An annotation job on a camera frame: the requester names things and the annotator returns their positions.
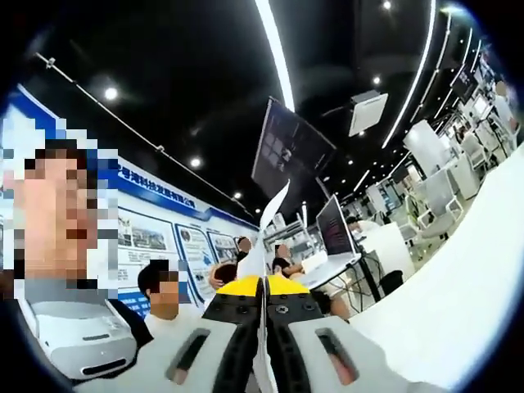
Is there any blue white wall poster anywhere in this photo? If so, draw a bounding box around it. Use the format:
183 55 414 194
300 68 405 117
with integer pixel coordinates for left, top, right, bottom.
0 84 269 318

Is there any white pillar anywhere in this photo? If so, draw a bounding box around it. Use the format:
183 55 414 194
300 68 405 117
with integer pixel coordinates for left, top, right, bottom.
403 118 448 175

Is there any hanging black ceiling screen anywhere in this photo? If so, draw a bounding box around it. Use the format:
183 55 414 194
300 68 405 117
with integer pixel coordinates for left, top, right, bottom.
251 96 337 202

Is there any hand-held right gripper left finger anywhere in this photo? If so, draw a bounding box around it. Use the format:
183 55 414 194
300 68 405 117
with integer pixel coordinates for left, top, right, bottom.
72 274 265 393

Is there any ceiling air conditioner vent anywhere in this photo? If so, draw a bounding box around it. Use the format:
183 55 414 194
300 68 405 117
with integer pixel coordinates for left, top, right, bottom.
347 92 390 138

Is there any white printing paper sheet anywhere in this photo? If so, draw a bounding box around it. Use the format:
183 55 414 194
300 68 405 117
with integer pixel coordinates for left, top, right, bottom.
237 178 291 393

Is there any white chest-worn device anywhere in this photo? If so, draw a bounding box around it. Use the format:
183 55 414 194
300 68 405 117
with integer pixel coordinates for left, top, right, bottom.
23 297 139 381

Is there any white office chair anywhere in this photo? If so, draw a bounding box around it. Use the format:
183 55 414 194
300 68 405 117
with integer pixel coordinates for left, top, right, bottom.
421 167 466 237

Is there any white side desk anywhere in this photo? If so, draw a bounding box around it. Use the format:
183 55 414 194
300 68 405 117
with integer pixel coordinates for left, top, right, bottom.
359 223 417 283

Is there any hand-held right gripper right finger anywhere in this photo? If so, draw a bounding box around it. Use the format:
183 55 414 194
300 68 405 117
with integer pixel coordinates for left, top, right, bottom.
264 273 454 393

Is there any white storage shelf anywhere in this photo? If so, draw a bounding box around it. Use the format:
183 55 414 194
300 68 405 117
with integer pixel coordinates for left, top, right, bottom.
264 215 323 269

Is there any white standing desk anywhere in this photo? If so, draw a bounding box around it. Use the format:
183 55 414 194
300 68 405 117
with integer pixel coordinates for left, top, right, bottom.
297 250 384 306

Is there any thin ceiling light strip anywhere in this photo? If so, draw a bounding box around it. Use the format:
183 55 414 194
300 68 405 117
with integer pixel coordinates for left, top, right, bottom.
382 0 437 149

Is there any wide ceiling light strip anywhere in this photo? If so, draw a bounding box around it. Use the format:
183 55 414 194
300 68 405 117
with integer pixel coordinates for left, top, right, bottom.
253 0 296 112

